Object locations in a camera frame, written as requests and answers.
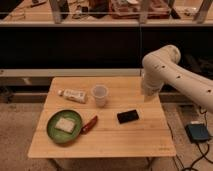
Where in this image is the black eraser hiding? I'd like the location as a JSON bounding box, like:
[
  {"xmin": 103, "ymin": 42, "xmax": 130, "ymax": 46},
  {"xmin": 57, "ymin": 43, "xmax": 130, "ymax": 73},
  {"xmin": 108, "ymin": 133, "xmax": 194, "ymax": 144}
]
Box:
[{"xmin": 117, "ymin": 110, "xmax": 139, "ymax": 124}]

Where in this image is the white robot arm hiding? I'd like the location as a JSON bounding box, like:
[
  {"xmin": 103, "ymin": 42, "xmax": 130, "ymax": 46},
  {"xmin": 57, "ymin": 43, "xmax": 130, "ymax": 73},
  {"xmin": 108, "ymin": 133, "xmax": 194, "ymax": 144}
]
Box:
[{"xmin": 142, "ymin": 45, "xmax": 213, "ymax": 114}]

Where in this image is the white sponge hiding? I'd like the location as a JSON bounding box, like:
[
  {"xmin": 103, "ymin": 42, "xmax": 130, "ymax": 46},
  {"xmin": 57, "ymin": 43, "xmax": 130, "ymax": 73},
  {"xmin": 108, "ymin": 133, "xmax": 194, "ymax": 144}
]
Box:
[{"xmin": 55, "ymin": 118, "xmax": 75, "ymax": 133}]

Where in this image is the clear plastic cup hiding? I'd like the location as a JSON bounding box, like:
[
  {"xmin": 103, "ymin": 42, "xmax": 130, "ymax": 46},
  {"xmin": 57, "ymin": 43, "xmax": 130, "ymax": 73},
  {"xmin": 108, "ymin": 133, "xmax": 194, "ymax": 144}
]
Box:
[{"xmin": 91, "ymin": 84, "xmax": 108, "ymax": 108}]

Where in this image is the wooden table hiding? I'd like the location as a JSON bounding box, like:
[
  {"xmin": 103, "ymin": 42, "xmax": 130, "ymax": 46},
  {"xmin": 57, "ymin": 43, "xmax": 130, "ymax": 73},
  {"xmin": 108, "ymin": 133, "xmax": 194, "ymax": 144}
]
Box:
[{"xmin": 28, "ymin": 77, "xmax": 176, "ymax": 159}]

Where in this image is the blue foot pedal box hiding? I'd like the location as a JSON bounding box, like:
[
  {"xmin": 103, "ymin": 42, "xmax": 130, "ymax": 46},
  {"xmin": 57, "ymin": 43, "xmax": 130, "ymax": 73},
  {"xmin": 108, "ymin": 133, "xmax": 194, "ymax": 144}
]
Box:
[{"xmin": 185, "ymin": 124, "xmax": 211, "ymax": 143}]

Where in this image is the white tube bottle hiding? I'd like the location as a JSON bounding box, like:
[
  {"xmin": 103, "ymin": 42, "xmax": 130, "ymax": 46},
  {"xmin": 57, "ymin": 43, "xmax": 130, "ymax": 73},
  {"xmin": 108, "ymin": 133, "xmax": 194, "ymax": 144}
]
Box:
[{"xmin": 58, "ymin": 89, "xmax": 87, "ymax": 104}]

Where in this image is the red tray on shelf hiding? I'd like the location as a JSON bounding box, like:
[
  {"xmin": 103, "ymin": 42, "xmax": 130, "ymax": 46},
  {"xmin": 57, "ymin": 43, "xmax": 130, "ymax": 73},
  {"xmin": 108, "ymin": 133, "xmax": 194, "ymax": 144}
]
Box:
[{"xmin": 109, "ymin": 0, "xmax": 171, "ymax": 19}]

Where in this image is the green plate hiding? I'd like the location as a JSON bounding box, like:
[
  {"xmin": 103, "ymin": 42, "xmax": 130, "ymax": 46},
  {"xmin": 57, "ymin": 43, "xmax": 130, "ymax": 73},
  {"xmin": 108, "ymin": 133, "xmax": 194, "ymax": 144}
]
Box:
[{"xmin": 46, "ymin": 110, "xmax": 82, "ymax": 144}]

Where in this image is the black cable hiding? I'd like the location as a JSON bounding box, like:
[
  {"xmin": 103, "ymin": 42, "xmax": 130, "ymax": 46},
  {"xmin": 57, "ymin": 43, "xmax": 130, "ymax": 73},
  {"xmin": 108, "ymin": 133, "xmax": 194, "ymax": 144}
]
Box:
[{"xmin": 166, "ymin": 107, "xmax": 213, "ymax": 171}]

